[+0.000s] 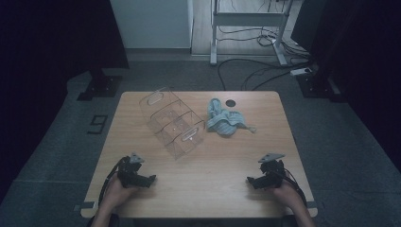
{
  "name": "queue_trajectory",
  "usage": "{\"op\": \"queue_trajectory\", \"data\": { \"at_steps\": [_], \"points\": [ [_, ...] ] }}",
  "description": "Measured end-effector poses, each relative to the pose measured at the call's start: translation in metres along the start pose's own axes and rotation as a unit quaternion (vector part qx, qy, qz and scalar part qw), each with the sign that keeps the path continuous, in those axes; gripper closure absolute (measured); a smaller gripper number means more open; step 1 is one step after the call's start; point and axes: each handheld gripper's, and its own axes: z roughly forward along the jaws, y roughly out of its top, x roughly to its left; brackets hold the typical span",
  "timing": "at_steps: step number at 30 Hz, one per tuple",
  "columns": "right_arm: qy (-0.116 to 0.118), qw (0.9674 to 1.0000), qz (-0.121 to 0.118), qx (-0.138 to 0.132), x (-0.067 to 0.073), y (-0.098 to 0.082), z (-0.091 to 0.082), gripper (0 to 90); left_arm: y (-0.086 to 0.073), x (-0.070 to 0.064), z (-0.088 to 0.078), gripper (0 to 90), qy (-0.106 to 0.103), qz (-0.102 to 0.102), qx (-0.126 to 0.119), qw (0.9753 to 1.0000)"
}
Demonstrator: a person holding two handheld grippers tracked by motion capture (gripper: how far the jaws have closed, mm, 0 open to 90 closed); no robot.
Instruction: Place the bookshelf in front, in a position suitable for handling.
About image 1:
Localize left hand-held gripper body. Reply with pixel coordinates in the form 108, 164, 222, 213
116, 152, 146, 189

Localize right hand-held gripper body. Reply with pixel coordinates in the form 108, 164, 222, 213
253, 152, 288, 190

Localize clear acrylic divided organizer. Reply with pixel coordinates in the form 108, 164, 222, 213
139, 86, 206, 161

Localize light blue towel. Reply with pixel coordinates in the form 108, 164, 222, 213
205, 97, 257, 137

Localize person's left hand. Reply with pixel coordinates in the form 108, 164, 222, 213
102, 174, 140, 211

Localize person's right hand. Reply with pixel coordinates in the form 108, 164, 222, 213
272, 182, 305, 212

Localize person's dark clothing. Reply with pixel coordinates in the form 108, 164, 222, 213
86, 213, 316, 227

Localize black stand base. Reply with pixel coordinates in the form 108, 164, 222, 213
296, 74, 346, 103
77, 69, 123, 102

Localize white power strip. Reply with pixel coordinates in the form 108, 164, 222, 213
289, 66, 314, 78

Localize dark curtain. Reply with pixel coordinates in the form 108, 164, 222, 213
290, 0, 401, 173
0, 0, 130, 202

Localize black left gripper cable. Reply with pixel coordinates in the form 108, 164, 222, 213
97, 157, 127, 206

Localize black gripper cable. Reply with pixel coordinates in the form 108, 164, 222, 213
97, 157, 127, 206
280, 168, 308, 207

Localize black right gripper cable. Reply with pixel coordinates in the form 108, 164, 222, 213
280, 168, 308, 207

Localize short black floor cable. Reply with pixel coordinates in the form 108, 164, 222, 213
240, 66, 292, 92

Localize long black floor cable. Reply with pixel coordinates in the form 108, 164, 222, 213
217, 58, 313, 92

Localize bundle of cables under desk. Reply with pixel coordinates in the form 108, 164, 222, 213
217, 25, 311, 60

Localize white metal desk frame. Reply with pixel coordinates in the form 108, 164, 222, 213
210, 0, 294, 66

